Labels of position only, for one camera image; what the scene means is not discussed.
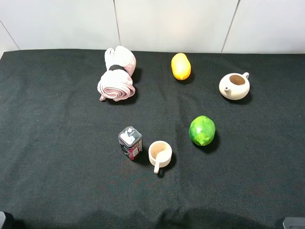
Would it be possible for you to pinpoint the beige cup with handle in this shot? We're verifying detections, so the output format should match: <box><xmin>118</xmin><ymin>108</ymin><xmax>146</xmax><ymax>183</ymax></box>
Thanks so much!
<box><xmin>148</xmin><ymin>141</ymin><xmax>173</xmax><ymax>174</ymax></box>

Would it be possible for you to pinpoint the black tablecloth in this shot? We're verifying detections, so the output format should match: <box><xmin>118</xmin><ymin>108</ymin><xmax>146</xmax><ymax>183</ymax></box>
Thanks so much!
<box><xmin>0</xmin><ymin>50</ymin><xmax>305</xmax><ymax>229</ymax></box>

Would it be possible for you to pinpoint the red black tin box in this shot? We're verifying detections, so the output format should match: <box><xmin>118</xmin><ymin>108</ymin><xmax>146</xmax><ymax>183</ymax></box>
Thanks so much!
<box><xmin>118</xmin><ymin>126</ymin><xmax>142</xmax><ymax>160</ymax></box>

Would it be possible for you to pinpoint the grey base corner left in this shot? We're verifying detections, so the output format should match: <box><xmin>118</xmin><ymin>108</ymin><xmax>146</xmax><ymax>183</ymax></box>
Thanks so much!
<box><xmin>0</xmin><ymin>211</ymin><xmax>15</xmax><ymax>229</ymax></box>

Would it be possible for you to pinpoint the grey base corner right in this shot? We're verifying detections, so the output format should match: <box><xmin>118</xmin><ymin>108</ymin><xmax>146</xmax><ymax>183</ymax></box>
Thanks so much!
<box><xmin>275</xmin><ymin>217</ymin><xmax>305</xmax><ymax>229</ymax></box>

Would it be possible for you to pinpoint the rolled pink towel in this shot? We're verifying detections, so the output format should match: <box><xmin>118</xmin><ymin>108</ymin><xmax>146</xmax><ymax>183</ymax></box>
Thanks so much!
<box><xmin>97</xmin><ymin>45</ymin><xmax>136</xmax><ymax>102</ymax></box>

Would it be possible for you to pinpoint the grey base corner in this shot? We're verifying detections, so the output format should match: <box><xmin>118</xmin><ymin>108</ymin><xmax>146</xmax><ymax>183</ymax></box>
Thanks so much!
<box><xmin>275</xmin><ymin>217</ymin><xmax>305</xmax><ymax>229</ymax></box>
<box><xmin>0</xmin><ymin>211</ymin><xmax>15</xmax><ymax>229</ymax></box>

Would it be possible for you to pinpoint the beige ceramic teapot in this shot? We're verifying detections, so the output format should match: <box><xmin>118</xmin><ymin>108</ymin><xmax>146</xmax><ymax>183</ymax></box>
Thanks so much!
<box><xmin>219</xmin><ymin>72</ymin><xmax>250</xmax><ymax>100</ymax></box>

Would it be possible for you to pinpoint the green papaya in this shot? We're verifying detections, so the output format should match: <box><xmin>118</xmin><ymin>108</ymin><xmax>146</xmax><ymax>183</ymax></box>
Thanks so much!
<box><xmin>189</xmin><ymin>115</ymin><xmax>216</xmax><ymax>146</ymax></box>

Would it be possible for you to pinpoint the orange yellow papaya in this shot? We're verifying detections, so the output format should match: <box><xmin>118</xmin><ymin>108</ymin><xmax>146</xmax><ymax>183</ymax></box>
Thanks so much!
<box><xmin>171</xmin><ymin>53</ymin><xmax>191</xmax><ymax>81</ymax></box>

